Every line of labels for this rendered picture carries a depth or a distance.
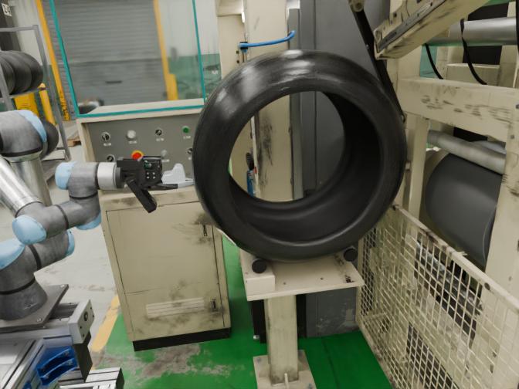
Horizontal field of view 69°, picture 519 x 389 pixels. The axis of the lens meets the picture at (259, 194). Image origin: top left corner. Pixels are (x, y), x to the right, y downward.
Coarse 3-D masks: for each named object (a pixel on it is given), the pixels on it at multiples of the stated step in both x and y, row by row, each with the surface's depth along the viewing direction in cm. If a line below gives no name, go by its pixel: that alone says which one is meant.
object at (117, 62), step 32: (64, 0) 146; (96, 0) 147; (128, 0) 148; (160, 0) 150; (192, 0) 151; (64, 32) 150; (96, 32) 151; (128, 32) 152; (160, 32) 154; (192, 32) 156; (64, 64) 153; (96, 64) 155; (128, 64) 157; (160, 64) 158; (192, 64) 160; (96, 96) 159; (128, 96) 161; (160, 96) 163; (192, 96) 164
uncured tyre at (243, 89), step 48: (240, 96) 90; (336, 96) 121; (384, 96) 96; (384, 144) 98; (240, 192) 129; (336, 192) 133; (384, 192) 104; (240, 240) 104; (288, 240) 107; (336, 240) 107
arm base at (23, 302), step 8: (32, 280) 129; (24, 288) 126; (32, 288) 129; (40, 288) 132; (0, 296) 124; (8, 296) 124; (16, 296) 125; (24, 296) 126; (32, 296) 128; (40, 296) 130; (0, 304) 125; (8, 304) 124; (16, 304) 125; (24, 304) 126; (32, 304) 128; (40, 304) 130; (0, 312) 125; (8, 312) 124; (16, 312) 125; (24, 312) 126; (32, 312) 128
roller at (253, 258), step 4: (252, 256) 114; (256, 256) 113; (252, 260) 113; (256, 260) 111; (260, 260) 111; (264, 260) 112; (252, 264) 112; (256, 264) 111; (260, 264) 111; (264, 264) 111; (252, 268) 112; (256, 268) 112; (260, 268) 112; (264, 268) 112; (256, 272) 112; (260, 272) 112
